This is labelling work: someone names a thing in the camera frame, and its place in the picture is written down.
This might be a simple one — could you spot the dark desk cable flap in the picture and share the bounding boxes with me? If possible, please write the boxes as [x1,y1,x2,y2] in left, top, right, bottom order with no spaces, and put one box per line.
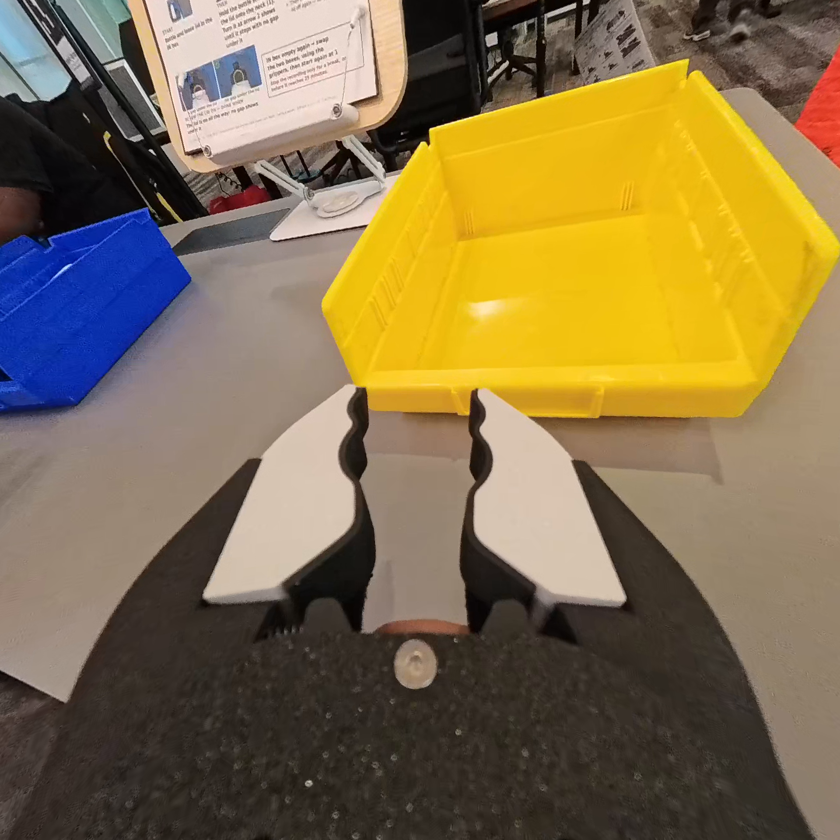
[172,209,291,257]

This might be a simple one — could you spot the yellow plastic bin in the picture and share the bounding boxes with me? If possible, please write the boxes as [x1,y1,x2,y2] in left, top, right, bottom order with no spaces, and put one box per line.
[322,59,840,419]

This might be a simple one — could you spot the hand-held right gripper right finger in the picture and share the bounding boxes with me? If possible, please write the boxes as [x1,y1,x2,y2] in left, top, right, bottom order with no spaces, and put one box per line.
[459,388,627,636]

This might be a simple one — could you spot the blue plastic bin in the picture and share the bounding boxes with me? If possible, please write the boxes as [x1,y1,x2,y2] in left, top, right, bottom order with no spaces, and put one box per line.
[0,209,193,413]

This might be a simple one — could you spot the printed cardboard box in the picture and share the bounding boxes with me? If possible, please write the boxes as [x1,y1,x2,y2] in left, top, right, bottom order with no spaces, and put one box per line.
[574,0,657,86]

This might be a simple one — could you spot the black hanging jacket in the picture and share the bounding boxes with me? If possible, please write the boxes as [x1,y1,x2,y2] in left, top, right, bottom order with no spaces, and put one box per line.
[39,92,207,224]

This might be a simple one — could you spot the printed instruction sheet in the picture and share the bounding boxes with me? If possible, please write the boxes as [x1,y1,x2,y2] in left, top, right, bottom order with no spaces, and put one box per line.
[141,0,380,157]

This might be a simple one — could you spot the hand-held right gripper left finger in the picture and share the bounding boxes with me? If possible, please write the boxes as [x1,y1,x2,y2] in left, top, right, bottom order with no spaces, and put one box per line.
[202,386,378,636]

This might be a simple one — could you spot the black office chair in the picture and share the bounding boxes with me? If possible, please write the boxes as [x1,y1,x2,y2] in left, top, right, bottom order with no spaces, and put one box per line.
[374,0,490,155]

